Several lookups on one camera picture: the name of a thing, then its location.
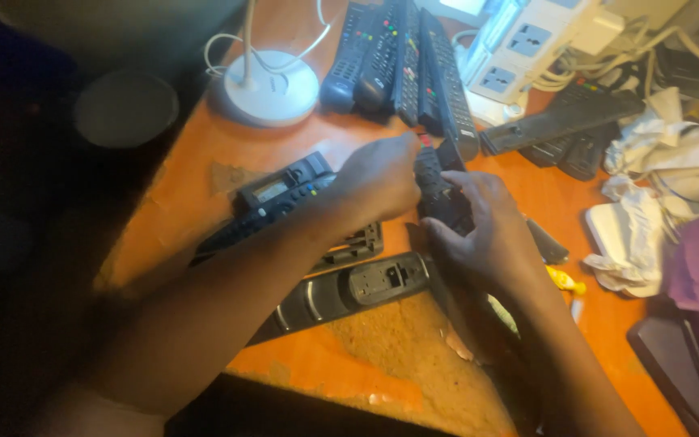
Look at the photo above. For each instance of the white power strip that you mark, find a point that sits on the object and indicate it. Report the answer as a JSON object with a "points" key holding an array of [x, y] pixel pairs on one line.
{"points": [[525, 48]]}

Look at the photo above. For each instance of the black remote under cover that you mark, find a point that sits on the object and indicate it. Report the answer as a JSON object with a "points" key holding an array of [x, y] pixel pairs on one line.
{"points": [[574, 149]]}

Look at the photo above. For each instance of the black remote with coloured buttons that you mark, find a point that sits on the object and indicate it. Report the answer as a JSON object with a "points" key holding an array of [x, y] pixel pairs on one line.
{"points": [[380, 54]]}

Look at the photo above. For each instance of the white round lamp base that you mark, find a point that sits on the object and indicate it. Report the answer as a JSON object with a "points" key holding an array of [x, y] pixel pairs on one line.
{"points": [[270, 91]]}

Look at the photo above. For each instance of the person's left hand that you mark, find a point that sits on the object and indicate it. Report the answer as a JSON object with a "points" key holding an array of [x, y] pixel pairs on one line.
{"points": [[374, 182]]}

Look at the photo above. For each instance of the slim black remote control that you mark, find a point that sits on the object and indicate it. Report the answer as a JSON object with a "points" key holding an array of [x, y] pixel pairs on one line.
{"points": [[410, 67]]}

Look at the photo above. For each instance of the long dark remote control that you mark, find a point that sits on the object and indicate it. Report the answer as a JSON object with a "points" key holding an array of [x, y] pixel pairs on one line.
{"points": [[252, 221]]}

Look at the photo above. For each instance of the person's left fingers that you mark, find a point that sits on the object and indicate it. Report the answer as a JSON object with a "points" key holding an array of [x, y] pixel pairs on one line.
{"points": [[407, 164]]}

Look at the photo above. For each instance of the heap of crumpled white paper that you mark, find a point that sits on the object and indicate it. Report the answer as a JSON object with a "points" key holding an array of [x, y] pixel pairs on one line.
{"points": [[647, 188]]}

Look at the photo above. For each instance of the dark flat tablet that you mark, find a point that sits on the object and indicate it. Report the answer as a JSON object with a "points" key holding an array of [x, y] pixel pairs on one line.
{"points": [[680, 370]]}

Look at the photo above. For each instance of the small dark grey tool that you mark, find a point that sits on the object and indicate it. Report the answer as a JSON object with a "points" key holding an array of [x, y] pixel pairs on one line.
{"points": [[547, 241]]}

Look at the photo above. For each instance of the black remote control red button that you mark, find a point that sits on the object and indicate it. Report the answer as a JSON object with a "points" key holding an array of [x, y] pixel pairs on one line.
{"points": [[440, 185]]}

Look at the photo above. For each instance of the grey remote shell with stripes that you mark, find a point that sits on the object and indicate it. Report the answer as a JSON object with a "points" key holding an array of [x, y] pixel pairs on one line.
{"points": [[337, 294]]}

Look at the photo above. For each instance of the black remote back cover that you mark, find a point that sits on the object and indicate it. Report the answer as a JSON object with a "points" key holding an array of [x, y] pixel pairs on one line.
{"points": [[562, 118]]}

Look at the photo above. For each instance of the person's right hand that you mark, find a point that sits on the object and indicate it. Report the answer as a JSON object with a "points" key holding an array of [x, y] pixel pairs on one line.
{"points": [[483, 233]]}

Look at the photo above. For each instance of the black remote with display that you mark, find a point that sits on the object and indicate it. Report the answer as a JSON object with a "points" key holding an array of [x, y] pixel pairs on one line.
{"points": [[283, 188]]}

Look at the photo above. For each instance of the yellow glue tube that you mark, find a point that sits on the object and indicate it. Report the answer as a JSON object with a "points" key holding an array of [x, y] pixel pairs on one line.
{"points": [[563, 280]]}

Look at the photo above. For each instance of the round grey disc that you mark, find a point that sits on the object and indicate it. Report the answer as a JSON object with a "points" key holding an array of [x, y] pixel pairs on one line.
{"points": [[126, 108]]}

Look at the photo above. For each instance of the long black remote control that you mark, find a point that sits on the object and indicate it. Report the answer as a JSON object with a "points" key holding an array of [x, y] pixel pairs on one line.
{"points": [[446, 79]]}

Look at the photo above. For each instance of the rounded black remote control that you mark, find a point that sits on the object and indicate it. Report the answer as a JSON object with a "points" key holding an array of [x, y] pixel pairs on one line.
{"points": [[346, 60]]}

